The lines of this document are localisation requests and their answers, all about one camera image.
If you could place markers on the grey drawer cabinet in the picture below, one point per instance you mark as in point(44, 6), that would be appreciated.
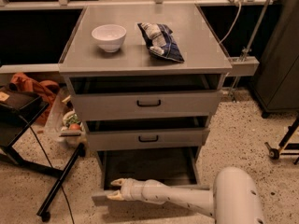
point(201, 52)

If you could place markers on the black wheeled tripod base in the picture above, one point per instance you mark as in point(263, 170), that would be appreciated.
point(286, 147)

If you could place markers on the black metal stand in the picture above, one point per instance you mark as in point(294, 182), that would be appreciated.
point(13, 124)

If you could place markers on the grey middle drawer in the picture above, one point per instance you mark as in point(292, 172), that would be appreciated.
point(147, 133)

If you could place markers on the grey top drawer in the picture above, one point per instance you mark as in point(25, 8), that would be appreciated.
point(143, 97)

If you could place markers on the dark grey cabinet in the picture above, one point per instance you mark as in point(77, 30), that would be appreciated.
point(275, 85)

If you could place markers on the orange cloth bag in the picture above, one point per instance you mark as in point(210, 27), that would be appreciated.
point(47, 89)

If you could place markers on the clear plastic bin with food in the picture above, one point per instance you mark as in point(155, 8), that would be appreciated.
point(63, 125)

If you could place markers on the white ceramic bowl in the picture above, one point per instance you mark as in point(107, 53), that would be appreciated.
point(109, 37)

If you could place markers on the grey bottom drawer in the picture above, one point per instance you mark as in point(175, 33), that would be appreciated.
point(174, 166)

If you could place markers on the blue white chip bag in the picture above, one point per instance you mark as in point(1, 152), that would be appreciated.
point(159, 41)

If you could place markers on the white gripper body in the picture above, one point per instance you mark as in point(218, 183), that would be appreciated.
point(132, 189)

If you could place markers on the grey drawer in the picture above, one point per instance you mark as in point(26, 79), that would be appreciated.
point(174, 166)
point(143, 97)
point(147, 133)

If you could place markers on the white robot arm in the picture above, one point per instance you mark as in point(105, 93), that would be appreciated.
point(233, 200)

